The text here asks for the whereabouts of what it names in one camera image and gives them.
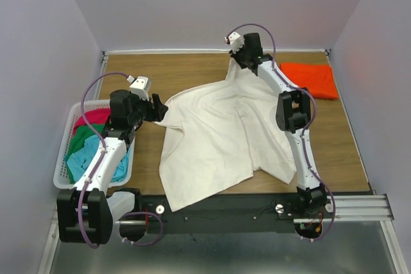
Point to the white t-shirt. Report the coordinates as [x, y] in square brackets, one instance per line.
[218, 135]

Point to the white laundry basket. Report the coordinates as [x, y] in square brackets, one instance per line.
[62, 178]

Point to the light blue t-shirt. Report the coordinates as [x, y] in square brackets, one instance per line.
[78, 162]

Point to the orange folded t-shirt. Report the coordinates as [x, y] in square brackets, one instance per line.
[318, 79]

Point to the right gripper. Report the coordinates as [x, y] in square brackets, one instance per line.
[234, 55]

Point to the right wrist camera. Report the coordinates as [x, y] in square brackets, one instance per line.
[236, 42]

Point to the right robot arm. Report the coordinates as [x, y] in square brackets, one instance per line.
[293, 116]

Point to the magenta t-shirt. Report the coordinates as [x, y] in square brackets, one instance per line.
[98, 116]

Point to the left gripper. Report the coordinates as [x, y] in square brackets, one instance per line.
[157, 113]

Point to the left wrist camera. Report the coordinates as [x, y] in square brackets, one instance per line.
[140, 86]

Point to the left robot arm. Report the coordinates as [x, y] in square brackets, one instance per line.
[85, 213]

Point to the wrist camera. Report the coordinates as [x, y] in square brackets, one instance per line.
[140, 86]
[236, 42]

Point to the aluminium frame rail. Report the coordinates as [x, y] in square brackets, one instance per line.
[361, 239]

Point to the green t-shirt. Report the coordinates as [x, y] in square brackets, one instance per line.
[81, 133]

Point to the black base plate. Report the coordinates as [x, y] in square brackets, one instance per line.
[223, 213]

